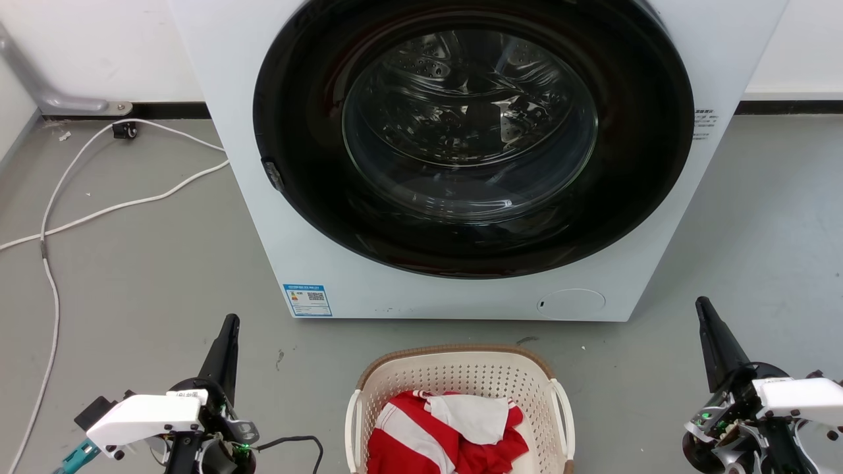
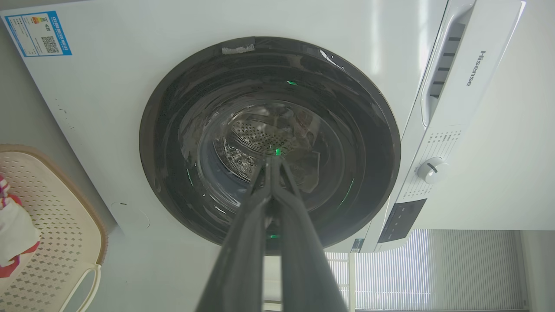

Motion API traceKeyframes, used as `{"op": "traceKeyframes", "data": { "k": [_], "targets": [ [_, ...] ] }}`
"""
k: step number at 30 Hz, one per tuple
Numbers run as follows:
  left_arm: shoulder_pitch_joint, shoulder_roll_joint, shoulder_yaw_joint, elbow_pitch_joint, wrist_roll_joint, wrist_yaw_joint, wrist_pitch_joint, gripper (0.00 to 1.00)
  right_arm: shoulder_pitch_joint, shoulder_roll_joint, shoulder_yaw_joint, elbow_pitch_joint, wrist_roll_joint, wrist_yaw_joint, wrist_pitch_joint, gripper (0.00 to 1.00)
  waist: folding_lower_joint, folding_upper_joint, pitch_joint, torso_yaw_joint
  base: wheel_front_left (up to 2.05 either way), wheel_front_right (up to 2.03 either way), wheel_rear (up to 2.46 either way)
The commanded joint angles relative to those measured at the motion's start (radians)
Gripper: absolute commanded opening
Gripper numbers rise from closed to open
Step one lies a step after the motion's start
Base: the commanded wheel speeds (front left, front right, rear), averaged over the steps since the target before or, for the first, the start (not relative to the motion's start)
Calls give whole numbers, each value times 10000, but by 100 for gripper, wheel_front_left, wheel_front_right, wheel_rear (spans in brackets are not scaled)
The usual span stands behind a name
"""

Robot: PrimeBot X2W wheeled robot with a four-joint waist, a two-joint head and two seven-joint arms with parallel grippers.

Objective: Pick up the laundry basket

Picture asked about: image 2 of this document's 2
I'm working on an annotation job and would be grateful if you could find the red and white clothing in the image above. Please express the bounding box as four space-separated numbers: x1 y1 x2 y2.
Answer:
0 175 41 278

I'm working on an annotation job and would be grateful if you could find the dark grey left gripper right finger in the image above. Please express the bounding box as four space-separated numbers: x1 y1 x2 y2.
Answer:
271 157 349 312

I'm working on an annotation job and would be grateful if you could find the white Hisense washing machine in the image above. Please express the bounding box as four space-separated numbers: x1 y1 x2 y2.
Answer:
0 0 526 254

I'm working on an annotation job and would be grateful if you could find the blue energy label sticker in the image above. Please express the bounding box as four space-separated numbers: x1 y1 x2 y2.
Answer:
4 11 72 58

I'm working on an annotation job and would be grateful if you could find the beige perforated laundry basket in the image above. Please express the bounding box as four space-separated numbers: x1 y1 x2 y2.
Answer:
0 144 108 312

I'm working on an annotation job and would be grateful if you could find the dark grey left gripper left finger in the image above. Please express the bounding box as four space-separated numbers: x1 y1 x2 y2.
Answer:
195 157 273 312

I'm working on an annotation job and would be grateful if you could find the white washing machine control knob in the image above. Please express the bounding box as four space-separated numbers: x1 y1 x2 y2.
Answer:
417 157 450 185

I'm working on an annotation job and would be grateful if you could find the round dark washing machine door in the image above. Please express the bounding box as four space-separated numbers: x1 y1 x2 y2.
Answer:
139 36 401 255

